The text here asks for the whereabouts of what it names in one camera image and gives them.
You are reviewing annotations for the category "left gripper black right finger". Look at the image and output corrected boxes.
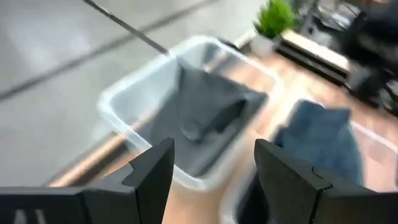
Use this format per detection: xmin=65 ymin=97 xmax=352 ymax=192
xmin=254 ymin=138 xmax=398 ymax=224

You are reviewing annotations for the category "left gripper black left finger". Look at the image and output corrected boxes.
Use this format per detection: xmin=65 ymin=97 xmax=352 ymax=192
xmin=0 ymin=136 xmax=176 ymax=224

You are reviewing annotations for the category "blue denim baseball cap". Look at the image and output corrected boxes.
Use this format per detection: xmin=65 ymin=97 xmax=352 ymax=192
xmin=272 ymin=99 xmax=365 ymax=188

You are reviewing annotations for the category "grey fabric hat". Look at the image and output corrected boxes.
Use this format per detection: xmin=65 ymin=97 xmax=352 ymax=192
xmin=136 ymin=57 xmax=269 ymax=179

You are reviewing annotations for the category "white plant pot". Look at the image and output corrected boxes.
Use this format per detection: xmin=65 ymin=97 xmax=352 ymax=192
xmin=250 ymin=32 xmax=282 ymax=59

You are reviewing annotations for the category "green artificial plant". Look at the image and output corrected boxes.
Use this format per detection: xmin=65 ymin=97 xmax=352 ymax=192
xmin=253 ymin=0 xmax=299 ymax=40

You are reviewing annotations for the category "clear plastic storage bin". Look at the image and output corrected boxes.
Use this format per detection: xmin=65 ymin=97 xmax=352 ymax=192
xmin=98 ymin=34 xmax=285 ymax=192

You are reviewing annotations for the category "grey metal cart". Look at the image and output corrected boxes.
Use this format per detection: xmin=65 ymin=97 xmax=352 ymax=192
xmin=298 ymin=0 xmax=364 ymax=35

